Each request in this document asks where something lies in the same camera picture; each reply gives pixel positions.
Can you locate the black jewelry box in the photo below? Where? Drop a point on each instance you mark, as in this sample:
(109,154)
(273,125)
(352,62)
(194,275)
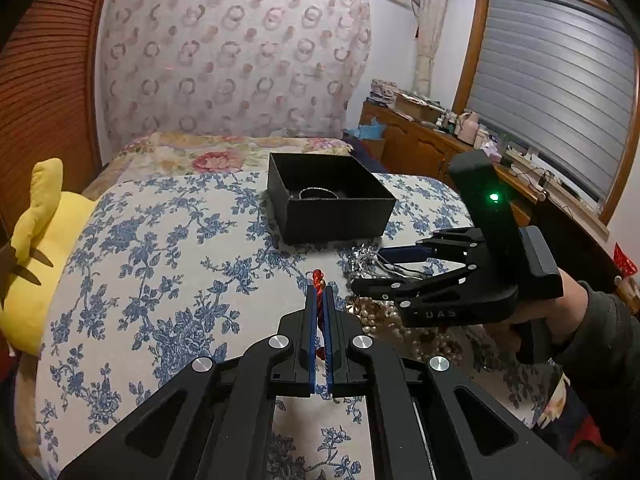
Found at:
(330,220)

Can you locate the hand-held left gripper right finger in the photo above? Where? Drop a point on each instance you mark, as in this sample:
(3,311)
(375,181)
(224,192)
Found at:
(328,350)

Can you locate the red paper decoration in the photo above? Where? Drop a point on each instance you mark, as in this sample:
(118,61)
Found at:
(625,260)

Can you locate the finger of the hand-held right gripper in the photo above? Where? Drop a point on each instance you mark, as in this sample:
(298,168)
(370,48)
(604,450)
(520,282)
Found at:
(380,287)
(400,253)

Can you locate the stack of books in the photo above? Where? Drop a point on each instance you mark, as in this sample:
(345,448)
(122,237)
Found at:
(382,92)

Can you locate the yellow plush toy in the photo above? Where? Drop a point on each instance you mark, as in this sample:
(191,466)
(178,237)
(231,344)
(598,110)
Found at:
(45,260)

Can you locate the blue floral tablecloth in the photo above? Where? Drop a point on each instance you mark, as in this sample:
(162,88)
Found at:
(150,285)

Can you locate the wooden slatted wardrobe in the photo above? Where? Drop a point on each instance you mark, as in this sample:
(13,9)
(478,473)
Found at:
(45,85)

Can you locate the pink tissue box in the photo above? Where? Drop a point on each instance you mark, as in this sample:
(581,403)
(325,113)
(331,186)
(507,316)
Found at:
(492,151)

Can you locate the grey window blind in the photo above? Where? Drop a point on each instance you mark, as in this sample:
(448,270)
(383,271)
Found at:
(555,85)

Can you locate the blue plastic bag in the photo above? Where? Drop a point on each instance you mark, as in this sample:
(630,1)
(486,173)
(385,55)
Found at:
(365,129)

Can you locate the person's right forearm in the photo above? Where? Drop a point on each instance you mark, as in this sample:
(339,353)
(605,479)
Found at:
(600,350)

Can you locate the wooden window frame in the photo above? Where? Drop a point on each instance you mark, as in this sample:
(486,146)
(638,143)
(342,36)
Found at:
(470,45)

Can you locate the circle-patterned sheer curtain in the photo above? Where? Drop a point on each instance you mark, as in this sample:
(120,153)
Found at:
(235,60)

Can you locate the beige lace curtain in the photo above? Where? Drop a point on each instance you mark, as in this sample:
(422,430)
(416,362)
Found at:
(430,30)

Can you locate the open cardboard box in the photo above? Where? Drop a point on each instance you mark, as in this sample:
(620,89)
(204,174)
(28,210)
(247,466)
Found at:
(417,107)

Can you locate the wooden sideboard cabinet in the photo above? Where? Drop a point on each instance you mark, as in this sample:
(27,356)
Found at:
(415,142)

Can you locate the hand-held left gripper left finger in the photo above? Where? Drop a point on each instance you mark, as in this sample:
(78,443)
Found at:
(313,350)

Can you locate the pink thermos jug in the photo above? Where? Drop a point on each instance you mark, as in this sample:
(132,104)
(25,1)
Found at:
(468,127)

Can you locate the floral bedspread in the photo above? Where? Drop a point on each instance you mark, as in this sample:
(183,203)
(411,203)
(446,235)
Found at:
(210,160)

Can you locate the person's right hand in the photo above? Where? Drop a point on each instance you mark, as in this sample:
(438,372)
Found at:
(562,315)

